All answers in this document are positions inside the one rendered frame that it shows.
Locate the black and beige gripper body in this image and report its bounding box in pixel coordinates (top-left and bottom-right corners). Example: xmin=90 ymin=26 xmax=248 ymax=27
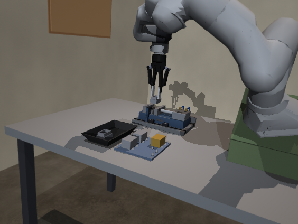
xmin=151 ymin=54 xmax=166 ymax=72

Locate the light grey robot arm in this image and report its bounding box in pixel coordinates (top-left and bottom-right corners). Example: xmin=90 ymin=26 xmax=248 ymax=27
xmin=133 ymin=0 xmax=298 ymax=138

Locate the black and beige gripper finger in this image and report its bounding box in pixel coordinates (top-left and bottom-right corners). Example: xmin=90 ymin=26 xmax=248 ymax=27
xmin=146 ymin=65 xmax=157 ymax=96
xmin=157 ymin=66 xmax=171 ymax=99

